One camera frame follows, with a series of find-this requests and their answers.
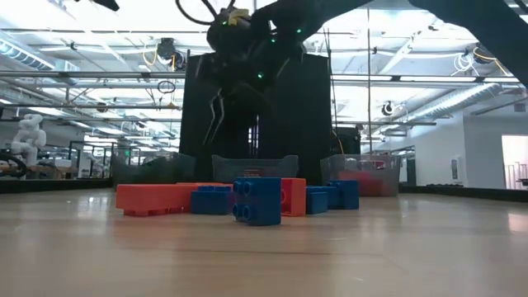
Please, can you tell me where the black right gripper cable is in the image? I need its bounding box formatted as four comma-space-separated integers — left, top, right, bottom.
174, 0, 237, 26

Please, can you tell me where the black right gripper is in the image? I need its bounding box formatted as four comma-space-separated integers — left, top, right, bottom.
201, 7, 309, 146

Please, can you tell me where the orange square toy brick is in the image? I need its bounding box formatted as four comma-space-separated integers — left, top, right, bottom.
280, 177, 308, 218

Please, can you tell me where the silver ventilation duct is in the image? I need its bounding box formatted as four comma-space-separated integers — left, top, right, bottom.
370, 82, 528, 137

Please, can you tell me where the hanging black cable loop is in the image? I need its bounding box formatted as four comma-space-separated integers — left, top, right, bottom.
156, 79, 177, 95

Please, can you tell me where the blue square toy brick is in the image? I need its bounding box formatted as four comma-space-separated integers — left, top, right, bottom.
231, 177, 283, 227

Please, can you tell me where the grey translucent plastic bin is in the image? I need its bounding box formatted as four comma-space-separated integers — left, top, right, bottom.
210, 154, 299, 185
110, 151, 198, 186
320, 153, 402, 197

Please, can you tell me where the black equipment cabinet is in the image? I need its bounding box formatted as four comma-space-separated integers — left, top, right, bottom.
332, 126, 363, 157

